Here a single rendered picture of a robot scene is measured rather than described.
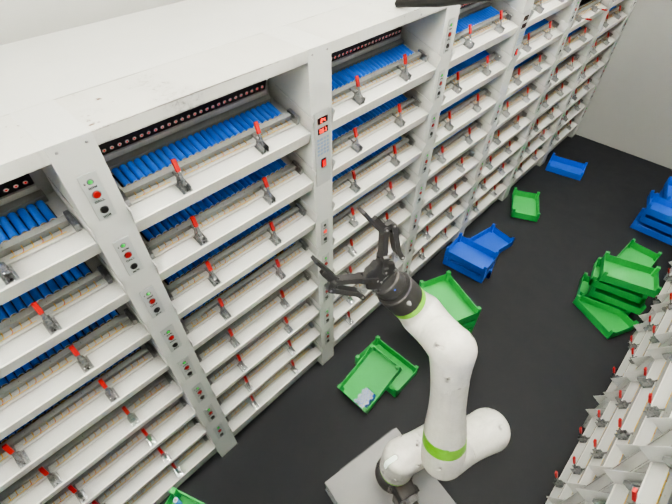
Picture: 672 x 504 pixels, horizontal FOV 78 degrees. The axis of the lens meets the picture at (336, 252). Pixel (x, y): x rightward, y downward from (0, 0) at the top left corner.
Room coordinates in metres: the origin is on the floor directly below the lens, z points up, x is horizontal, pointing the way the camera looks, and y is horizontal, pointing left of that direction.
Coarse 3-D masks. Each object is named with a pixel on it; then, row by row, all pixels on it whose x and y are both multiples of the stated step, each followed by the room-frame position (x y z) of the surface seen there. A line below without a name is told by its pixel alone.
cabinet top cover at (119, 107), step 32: (384, 0) 1.67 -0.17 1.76; (320, 32) 1.34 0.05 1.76; (352, 32) 1.34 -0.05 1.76; (384, 32) 1.45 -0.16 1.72; (192, 64) 1.11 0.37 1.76; (224, 64) 1.11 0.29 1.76; (256, 64) 1.11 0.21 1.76; (288, 64) 1.15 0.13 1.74; (64, 96) 0.92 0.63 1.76; (96, 96) 0.92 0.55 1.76; (128, 96) 0.92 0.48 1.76; (160, 96) 0.92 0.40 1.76; (192, 96) 0.94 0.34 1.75; (0, 128) 0.78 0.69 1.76; (96, 128) 0.78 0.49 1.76; (128, 128) 0.82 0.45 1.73; (0, 160) 0.66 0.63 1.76; (32, 160) 0.68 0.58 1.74
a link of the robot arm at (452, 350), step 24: (432, 336) 0.51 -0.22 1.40; (456, 336) 0.49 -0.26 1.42; (432, 360) 0.47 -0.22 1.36; (456, 360) 0.45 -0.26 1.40; (432, 384) 0.46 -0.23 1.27; (456, 384) 0.44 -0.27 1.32; (432, 408) 0.44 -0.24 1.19; (456, 408) 0.42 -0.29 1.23; (432, 432) 0.41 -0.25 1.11; (456, 432) 0.40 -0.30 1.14
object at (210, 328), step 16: (304, 240) 1.25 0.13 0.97; (288, 256) 1.18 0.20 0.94; (304, 256) 1.20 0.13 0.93; (288, 272) 1.11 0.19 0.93; (256, 288) 1.02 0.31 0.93; (272, 288) 1.03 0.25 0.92; (224, 304) 0.94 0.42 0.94; (240, 304) 0.95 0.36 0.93; (256, 304) 0.98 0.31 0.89; (208, 320) 0.87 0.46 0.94; (224, 320) 0.88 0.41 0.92; (192, 336) 0.81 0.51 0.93; (208, 336) 0.82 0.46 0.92
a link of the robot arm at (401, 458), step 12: (408, 432) 0.60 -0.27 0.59; (396, 444) 0.55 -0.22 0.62; (408, 444) 0.55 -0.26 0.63; (420, 444) 0.55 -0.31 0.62; (384, 456) 0.51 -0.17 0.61; (396, 456) 0.51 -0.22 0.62; (408, 456) 0.51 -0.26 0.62; (420, 456) 0.51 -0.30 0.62; (384, 468) 0.49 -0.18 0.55; (396, 468) 0.47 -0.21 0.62; (408, 468) 0.47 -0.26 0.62; (420, 468) 0.48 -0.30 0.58; (396, 480) 0.46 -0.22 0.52; (408, 480) 0.46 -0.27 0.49
